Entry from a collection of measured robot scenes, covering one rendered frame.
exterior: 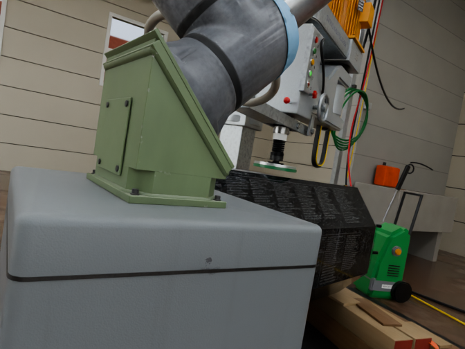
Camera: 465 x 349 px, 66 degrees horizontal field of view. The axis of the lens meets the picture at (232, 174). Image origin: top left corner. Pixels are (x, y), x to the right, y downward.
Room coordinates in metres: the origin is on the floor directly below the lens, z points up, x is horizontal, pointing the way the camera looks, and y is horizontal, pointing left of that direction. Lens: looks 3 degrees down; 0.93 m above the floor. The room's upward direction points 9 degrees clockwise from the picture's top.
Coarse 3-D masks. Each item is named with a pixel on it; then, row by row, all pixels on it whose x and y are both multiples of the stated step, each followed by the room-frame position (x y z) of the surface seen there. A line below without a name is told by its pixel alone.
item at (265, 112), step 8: (264, 104) 1.48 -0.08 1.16; (240, 112) 1.54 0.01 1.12; (248, 112) 1.50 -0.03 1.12; (256, 112) 1.47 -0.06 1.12; (264, 112) 1.49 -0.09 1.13; (272, 112) 1.55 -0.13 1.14; (280, 112) 1.62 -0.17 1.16; (264, 120) 1.67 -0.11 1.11; (272, 120) 1.62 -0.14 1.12; (280, 120) 1.63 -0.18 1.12; (288, 120) 1.70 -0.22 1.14; (296, 120) 1.79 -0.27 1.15; (296, 128) 1.81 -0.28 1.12; (304, 128) 1.90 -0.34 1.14; (312, 128) 1.92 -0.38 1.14
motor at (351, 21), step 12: (336, 0) 2.30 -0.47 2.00; (348, 0) 2.27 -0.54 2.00; (360, 0) 2.23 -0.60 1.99; (336, 12) 2.29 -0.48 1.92; (348, 12) 2.27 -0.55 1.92; (360, 12) 2.27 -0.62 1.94; (372, 12) 2.31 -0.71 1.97; (348, 24) 2.25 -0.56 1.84; (360, 24) 2.30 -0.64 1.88; (348, 36) 2.20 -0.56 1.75; (360, 48) 2.35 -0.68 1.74
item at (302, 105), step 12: (312, 24) 1.66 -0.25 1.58; (300, 36) 1.68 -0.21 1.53; (300, 48) 1.68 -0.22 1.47; (300, 60) 1.67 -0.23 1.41; (288, 72) 1.70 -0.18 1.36; (300, 72) 1.67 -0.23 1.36; (288, 84) 1.69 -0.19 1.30; (312, 84) 1.77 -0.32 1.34; (276, 96) 1.72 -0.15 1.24; (288, 96) 1.69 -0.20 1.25; (300, 96) 1.67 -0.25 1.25; (276, 108) 1.71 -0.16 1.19; (288, 108) 1.68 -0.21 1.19; (300, 108) 1.68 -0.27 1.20; (312, 108) 1.82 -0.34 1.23
